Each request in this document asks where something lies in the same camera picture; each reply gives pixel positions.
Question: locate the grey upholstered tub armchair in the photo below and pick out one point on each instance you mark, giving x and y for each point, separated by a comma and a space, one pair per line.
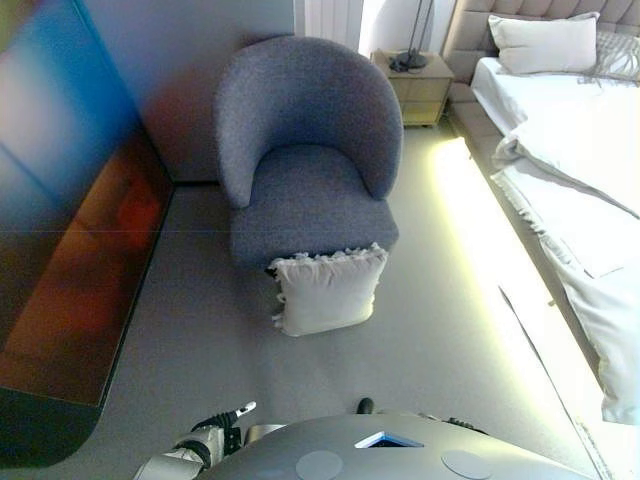
310, 100

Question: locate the grey patterned throw pillow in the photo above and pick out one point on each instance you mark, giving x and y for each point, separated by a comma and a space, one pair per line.
617, 60

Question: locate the white fringed cushion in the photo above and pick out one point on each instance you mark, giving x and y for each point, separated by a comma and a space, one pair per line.
325, 295

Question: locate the silver robot torso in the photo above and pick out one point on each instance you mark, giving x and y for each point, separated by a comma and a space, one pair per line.
400, 460

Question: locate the white mattress sheet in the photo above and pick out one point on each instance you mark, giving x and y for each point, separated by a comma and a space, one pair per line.
550, 100

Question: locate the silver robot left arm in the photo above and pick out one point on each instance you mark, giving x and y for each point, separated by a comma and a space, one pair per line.
170, 465

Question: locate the white duvet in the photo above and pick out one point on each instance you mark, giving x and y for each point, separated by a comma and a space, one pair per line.
590, 280

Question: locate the beige upholstered bed frame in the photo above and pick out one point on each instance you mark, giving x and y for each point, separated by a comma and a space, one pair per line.
467, 35

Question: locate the light wooden nightstand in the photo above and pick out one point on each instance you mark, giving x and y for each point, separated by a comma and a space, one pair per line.
420, 95

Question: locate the white radiator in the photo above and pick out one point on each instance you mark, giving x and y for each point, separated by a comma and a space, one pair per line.
325, 20

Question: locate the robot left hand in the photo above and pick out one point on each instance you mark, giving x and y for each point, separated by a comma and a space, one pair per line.
222, 425

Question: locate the white bed pillow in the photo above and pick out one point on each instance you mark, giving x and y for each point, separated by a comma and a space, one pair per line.
540, 42

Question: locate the glossy brown wooden cabinet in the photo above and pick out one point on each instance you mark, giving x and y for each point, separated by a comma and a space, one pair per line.
75, 250

